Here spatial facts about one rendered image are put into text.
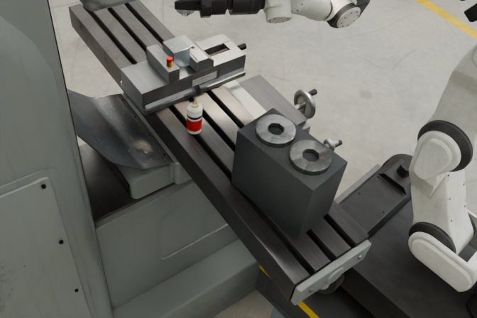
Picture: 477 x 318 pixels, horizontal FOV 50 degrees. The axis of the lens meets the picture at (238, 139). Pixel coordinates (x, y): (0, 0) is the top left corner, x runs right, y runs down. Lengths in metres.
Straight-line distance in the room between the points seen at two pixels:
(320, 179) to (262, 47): 2.25
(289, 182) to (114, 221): 0.59
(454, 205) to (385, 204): 0.30
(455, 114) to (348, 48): 2.12
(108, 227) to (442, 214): 0.93
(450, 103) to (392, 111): 1.71
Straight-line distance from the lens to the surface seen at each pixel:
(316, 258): 1.17
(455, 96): 1.31
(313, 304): 1.72
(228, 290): 1.98
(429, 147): 1.35
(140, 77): 1.42
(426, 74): 3.38
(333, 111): 2.90
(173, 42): 1.42
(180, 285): 1.92
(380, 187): 1.80
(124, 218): 1.48
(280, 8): 1.29
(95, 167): 1.56
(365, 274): 1.62
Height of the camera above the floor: 1.91
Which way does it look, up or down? 47 degrees down
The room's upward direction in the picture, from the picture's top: 8 degrees clockwise
